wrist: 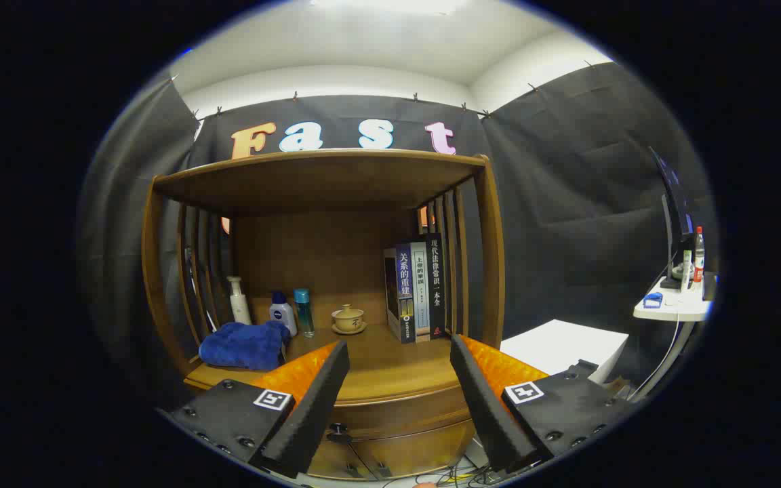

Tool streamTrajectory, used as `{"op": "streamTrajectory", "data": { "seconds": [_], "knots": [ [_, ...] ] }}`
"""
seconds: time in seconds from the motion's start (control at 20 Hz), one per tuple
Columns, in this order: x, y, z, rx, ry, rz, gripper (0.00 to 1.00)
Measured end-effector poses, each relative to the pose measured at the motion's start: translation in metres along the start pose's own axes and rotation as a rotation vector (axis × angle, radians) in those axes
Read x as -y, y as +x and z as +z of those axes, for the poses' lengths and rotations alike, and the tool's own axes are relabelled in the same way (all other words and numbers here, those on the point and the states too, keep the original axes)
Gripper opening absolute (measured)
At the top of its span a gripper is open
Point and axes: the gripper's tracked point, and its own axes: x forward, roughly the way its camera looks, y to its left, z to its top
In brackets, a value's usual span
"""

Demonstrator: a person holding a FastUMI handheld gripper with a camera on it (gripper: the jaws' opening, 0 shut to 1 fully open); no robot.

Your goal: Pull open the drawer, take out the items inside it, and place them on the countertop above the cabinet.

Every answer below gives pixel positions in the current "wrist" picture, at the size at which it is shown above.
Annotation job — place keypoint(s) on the wooden drawer with black knob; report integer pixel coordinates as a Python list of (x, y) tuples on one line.
[(411, 420)]

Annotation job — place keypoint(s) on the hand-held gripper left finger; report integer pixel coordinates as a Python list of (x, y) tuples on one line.
[(316, 407)]

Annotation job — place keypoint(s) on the book with blue spine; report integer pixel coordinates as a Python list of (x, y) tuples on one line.
[(404, 291)]

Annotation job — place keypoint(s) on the white pump bottle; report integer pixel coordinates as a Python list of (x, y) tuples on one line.
[(240, 308)]

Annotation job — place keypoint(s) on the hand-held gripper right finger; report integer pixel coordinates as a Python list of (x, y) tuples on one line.
[(482, 400)]

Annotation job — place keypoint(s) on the white tube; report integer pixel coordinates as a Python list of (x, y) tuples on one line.
[(687, 271)]

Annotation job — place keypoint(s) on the white box cabinet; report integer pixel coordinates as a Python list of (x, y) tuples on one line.
[(567, 346)]

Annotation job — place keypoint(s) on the bottle with red cap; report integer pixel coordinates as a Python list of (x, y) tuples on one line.
[(699, 261)]

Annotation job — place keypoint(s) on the white side table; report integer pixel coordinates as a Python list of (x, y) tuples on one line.
[(675, 310)]

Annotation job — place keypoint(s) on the dark monitor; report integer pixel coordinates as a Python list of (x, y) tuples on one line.
[(675, 203)]

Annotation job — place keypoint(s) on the wooden cabinet with slatted sides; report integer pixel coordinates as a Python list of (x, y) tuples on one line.
[(323, 251)]

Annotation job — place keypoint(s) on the white bottle with blue cap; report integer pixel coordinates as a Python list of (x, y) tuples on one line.
[(283, 315)]

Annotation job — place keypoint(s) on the clear blue bottle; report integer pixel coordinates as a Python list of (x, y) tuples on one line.
[(304, 315)]

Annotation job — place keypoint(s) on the wooden countertop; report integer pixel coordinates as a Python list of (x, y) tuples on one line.
[(384, 366)]

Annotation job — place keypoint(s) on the small blue item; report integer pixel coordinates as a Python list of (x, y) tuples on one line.
[(653, 301)]

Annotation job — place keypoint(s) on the book with black spine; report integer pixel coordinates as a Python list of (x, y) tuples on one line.
[(436, 285)]

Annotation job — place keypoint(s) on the beige lidded tea cup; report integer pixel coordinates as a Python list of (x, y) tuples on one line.
[(348, 320)]

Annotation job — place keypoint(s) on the blue towel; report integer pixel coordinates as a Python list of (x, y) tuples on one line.
[(241, 346)]

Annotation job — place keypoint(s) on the book with pale spine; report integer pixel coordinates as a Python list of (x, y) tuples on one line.
[(420, 291)]

